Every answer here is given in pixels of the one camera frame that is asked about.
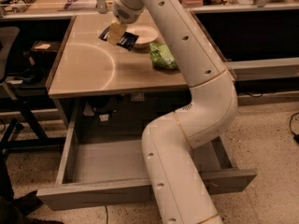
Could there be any green chip bag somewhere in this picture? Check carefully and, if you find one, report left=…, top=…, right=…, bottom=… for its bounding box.
left=149, top=43, right=178, bottom=70

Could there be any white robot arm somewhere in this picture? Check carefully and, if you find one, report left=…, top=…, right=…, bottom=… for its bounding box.
left=112, top=0, right=237, bottom=224

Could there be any black floor cable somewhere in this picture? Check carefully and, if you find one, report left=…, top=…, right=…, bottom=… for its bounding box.
left=289, top=111, right=299, bottom=145

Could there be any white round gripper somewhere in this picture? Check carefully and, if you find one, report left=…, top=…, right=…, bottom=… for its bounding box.
left=107, top=0, right=144, bottom=45

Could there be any grey open drawer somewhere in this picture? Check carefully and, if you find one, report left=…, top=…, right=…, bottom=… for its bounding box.
left=37, top=110, right=257, bottom=210

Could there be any grey cabinet with steel top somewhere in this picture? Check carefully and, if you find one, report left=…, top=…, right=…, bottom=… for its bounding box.
left=45, top=9, right=236, bottom=129

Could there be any black box with label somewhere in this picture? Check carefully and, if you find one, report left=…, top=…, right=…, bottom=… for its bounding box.
left=30, top=40, right=61, bottom=52

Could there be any black shoe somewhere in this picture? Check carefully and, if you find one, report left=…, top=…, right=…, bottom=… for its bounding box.
left=13, top=190, right=43, bottom=216

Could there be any dark blue rxbar wrapper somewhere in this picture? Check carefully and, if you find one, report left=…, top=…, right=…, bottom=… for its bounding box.
left=99, top=26, right=138, bottom=50

